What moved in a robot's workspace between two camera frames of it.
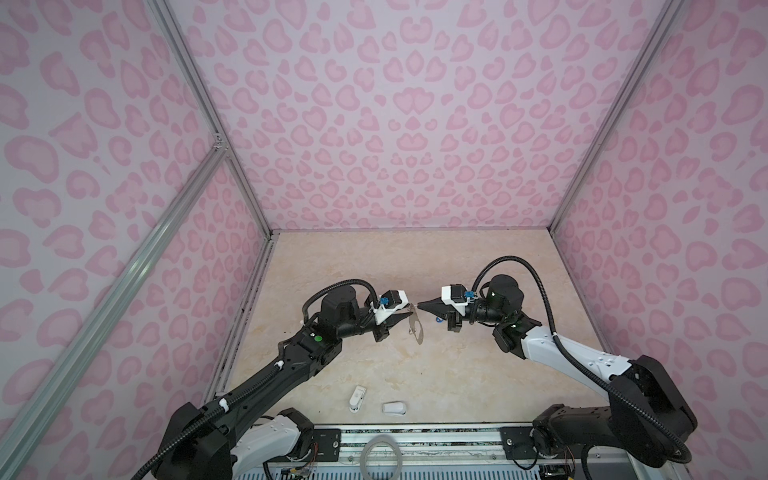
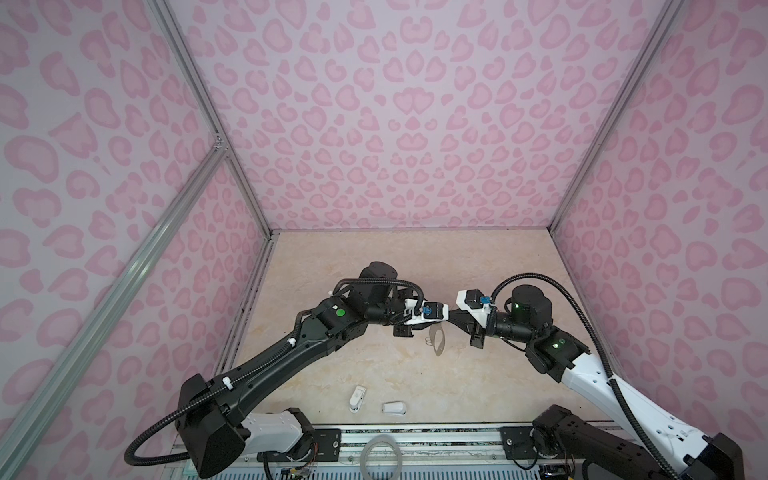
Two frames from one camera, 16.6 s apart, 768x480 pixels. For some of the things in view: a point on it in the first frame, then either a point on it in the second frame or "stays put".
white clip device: [357, 398] stays put
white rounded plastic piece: [394, 408] stays put
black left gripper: [383, 331] -> [406, 330]
